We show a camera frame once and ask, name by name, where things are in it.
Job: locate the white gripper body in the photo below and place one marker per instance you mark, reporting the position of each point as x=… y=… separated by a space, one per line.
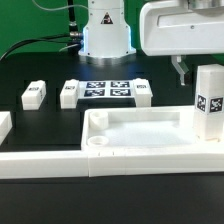
x=182 y=27

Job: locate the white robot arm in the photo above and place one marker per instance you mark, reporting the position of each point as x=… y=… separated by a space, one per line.
x=107 y=36

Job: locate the white block at left edge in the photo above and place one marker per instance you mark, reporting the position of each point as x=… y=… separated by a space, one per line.
x=5 y=125

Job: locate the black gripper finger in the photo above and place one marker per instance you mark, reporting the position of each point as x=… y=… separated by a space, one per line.
x=178 y=61

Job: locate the white L-shaped guide fence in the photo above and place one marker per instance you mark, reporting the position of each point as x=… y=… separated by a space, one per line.
x=102 y=162

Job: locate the fiducial marker sheet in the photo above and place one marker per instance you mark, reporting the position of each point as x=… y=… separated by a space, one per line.
x=106 y=89

